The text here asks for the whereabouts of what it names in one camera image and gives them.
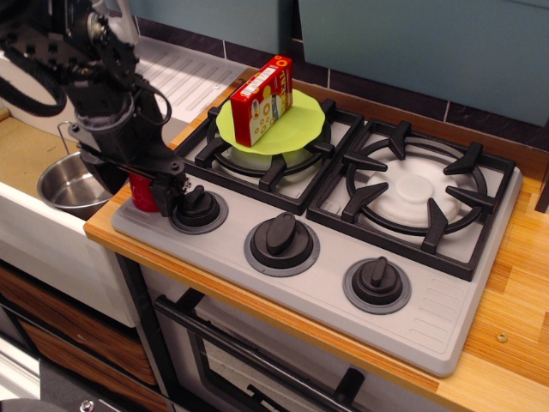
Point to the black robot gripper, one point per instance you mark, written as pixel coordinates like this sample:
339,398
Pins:
123,128

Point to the red toy bell pepper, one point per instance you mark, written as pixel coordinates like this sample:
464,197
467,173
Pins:
141,194

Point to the red cereal box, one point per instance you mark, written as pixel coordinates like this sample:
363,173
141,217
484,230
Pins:
262,100

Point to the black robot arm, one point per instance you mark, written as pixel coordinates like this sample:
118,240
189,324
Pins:
69,49

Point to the stainless steel pot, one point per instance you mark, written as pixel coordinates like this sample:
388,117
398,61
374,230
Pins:
67,185

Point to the lime green plate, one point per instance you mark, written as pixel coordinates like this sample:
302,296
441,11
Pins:
300,125

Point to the black left stove knob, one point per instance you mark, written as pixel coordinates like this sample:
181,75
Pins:
199,212

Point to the black stove knob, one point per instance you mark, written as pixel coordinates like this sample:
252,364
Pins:
282,246
377,286
199,212

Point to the white left burner disc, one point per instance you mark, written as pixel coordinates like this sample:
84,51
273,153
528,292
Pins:
254,164

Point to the white burner disc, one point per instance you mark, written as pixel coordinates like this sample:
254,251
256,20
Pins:
254,164
411,184

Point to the black left burner grate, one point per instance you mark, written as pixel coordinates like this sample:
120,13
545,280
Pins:
290,189

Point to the black burner grate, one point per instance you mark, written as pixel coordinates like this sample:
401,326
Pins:
486,185
290,189

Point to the black middle stove knob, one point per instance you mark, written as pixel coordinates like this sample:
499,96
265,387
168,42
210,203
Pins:
282,246

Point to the upper wooden drawer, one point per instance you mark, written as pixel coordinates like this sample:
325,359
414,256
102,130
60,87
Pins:
84,328

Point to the wooden drawer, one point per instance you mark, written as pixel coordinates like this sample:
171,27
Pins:
121,389
84,328

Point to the grey toy faucet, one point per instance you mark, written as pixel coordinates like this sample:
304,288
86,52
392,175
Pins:
123,24

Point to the lower wooden drawer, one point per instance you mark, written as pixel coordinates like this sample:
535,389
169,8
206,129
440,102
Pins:
121,389

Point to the grey toy stove top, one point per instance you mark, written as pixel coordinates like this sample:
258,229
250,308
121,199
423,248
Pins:
428,332

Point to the black right stove knob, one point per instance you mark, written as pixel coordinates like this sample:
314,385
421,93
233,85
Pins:
377,286

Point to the white right burner disc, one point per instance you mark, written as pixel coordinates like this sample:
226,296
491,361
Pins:
411,184

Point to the black right burner grate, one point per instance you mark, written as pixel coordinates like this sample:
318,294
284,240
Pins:
486,185

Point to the oven door with black handle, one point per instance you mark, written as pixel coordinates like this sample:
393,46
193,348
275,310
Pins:
250,380

